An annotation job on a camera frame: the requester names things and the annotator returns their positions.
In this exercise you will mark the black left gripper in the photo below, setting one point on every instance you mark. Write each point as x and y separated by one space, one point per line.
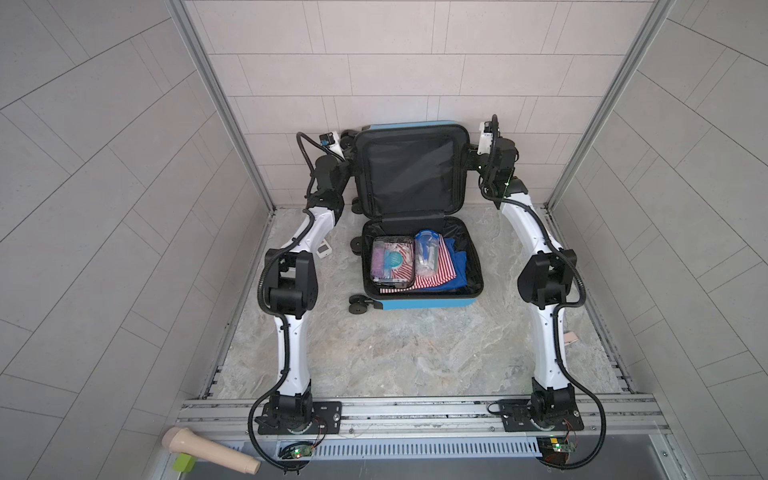
346 165

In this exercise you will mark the clear toiletry bag black trim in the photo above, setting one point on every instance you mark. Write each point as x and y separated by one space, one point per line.
404 276

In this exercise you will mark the blue shirt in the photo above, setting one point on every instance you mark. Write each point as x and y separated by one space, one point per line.
459 259

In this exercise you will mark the blue suitcase black lining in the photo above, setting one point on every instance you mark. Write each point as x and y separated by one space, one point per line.
412 177

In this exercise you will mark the red white striped shirt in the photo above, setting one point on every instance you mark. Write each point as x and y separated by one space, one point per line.
445 274

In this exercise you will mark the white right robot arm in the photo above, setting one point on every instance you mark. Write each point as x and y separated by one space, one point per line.
544 283

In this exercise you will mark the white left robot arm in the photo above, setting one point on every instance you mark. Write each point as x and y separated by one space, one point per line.
288 290

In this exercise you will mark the white remote with barcode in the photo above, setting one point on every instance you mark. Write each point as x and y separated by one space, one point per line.
324 249

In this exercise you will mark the pink mesh sponge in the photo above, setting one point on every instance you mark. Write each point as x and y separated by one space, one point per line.
379 268

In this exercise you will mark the teal compressed towel puck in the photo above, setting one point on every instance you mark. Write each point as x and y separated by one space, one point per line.
393 260

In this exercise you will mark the small pink white gadget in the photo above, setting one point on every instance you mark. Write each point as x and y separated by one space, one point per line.
570 338

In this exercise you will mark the left circuit board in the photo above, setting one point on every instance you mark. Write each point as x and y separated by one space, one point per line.
297 451

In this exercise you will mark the circuit board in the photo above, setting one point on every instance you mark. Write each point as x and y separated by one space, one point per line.
556 450
297 451

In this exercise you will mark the right circuit board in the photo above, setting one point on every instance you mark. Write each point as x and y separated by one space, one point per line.
556 450

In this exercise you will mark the green sticky block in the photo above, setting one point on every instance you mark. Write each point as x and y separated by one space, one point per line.
184 463

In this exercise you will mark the aluminium corner post right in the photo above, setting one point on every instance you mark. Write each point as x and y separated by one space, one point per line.
649 29

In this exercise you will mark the aluminium corner post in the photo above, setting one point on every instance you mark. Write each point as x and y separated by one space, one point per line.
649 29
180 15

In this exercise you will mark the aluminium corner post left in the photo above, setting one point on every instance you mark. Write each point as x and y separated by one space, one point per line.
180 15

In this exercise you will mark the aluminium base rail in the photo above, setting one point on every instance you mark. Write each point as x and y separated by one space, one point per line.
363 418

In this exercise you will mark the beige handle tool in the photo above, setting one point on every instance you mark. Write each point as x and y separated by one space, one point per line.
185 441

